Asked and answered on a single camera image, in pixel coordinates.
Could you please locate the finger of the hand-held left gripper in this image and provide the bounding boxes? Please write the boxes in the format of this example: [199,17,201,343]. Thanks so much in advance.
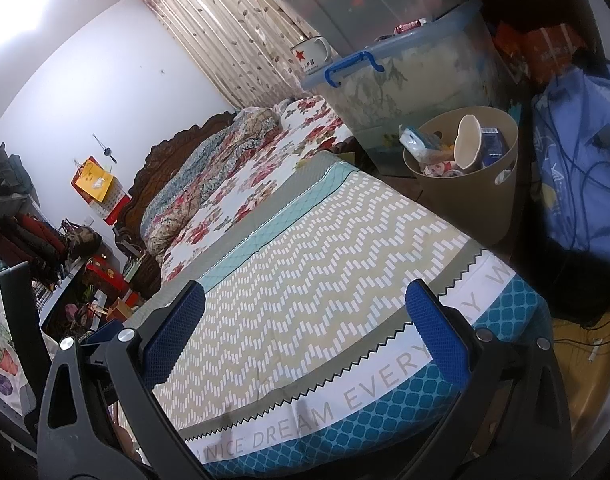
[0,261,54,413]
[80,321,126,356]

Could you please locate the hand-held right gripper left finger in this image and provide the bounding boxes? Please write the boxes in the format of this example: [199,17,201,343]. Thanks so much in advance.
[36,281,212,480]

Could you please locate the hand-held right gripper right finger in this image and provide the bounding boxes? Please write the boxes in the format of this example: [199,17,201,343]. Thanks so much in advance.
[394,279,575,480]

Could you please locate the beige plastic bin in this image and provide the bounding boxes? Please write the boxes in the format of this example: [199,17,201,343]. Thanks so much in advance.
[402,106,520,248]

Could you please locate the white plastic bag red print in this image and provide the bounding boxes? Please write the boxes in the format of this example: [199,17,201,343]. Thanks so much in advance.
[421,159,458,179]

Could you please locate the white tissue packet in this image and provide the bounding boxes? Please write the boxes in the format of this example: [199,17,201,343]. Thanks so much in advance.
[399,126,453,163]

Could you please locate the small blue milk carton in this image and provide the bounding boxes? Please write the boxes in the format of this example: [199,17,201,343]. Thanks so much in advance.
[480,127,510,170]

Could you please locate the brown paper bag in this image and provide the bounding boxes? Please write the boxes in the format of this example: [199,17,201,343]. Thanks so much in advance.
[107,295,146,323]

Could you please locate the grey shelf rack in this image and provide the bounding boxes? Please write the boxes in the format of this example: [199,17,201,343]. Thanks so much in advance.
[0,195,86,331]

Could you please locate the white printed cloth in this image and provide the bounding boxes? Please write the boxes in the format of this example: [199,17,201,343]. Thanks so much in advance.
[0,260,40,406]

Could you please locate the red gift box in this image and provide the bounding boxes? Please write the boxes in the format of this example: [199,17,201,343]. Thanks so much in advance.
[85,255,128,293]

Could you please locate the hanging dark clothes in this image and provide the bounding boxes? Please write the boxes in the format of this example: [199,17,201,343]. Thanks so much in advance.
[0,212,68,281]

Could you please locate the brown handbag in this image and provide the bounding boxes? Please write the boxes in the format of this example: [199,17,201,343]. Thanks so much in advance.
[60,220,103,261]

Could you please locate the zigzag patterned blanket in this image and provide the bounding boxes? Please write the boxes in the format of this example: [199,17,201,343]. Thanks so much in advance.
[130,152,551,471]

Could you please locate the dark bags on shelf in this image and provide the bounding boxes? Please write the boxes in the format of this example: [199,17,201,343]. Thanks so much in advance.
[0,142,36,201]

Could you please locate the yellow paper bag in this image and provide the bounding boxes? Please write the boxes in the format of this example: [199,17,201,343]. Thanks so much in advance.
[74,157,116,206]

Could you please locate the folded patterned quilt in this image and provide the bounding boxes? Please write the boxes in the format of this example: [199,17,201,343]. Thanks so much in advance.
[140,107,278,256]

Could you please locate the floral bedsheet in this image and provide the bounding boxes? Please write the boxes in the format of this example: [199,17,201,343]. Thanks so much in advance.
[160,97,356,281]

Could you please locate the hanging keys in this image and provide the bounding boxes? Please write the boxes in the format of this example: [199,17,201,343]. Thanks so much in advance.
[92,132,120,165]

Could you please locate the carved wooden headboard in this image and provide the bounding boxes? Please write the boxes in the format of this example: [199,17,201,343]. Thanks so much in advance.
[114,111,236,301]

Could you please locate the blue cloth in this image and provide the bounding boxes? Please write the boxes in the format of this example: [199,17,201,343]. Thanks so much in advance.
[530,62,610,256]

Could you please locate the white enamel mug red star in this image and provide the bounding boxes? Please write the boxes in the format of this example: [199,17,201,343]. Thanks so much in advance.
[290,36,332,68]

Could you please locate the orange plastic bags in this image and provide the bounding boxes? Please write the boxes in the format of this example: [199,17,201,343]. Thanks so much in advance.
[495,20,591,86]

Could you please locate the leaf patterned curtain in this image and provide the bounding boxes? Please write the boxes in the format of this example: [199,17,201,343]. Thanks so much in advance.
[137,0,346,111]

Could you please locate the translucent storage box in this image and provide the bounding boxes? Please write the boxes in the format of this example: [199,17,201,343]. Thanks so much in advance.
[264,0,468,56]

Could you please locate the red wall calendar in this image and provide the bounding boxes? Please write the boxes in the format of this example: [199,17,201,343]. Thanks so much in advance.
[87,182,133,226]

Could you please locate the dark cable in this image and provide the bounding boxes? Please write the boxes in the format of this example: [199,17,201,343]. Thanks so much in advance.
[535,85,610,241]

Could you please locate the clear storage box blue handle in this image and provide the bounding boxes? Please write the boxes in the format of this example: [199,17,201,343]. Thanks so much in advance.
[301,0,516,181]

